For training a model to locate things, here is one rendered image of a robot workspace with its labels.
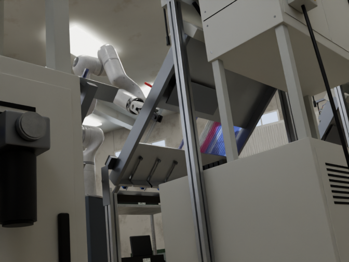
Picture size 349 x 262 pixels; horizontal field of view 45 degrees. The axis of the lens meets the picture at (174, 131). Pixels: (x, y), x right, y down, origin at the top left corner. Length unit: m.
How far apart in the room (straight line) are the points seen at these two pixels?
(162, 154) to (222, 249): 0.69
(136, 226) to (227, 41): 10.25
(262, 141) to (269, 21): 9.03
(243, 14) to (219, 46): 0.14
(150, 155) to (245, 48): 0.70
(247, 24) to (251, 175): 0.51
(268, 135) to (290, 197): 9.13
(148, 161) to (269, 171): 0.77
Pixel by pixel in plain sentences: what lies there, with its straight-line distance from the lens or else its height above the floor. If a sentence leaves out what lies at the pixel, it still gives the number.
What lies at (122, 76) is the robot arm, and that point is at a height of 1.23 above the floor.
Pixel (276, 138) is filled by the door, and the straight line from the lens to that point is 10.33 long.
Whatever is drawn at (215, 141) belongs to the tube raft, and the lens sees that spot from 2.16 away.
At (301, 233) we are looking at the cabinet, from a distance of 1.26.
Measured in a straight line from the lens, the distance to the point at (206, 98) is 1.88.
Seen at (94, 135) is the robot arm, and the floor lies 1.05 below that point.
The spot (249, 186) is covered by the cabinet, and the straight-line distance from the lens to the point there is 1.35.
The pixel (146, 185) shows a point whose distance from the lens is 1.97.
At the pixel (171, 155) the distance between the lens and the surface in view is 2.00.
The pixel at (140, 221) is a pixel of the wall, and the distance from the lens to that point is 11.52.
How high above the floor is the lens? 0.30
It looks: 18 degrees up
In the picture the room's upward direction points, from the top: 7 degrees counter-clockwise
